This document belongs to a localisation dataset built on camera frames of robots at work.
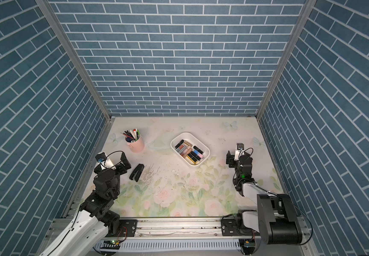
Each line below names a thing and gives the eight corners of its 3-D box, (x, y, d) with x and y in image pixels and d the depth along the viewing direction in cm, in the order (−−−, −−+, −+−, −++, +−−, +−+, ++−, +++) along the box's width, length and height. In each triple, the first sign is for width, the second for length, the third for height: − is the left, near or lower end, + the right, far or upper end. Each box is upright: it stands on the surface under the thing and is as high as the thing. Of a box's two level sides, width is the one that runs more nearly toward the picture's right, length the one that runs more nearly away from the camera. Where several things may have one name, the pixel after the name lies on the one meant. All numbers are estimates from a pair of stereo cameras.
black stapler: (130, 180, 91) (128, 178, 89) (138, 165, 97) (137, 162, 95) (137, 182, 90) (135, 180, 88) (144, 166, 97) (143, 164, 94)
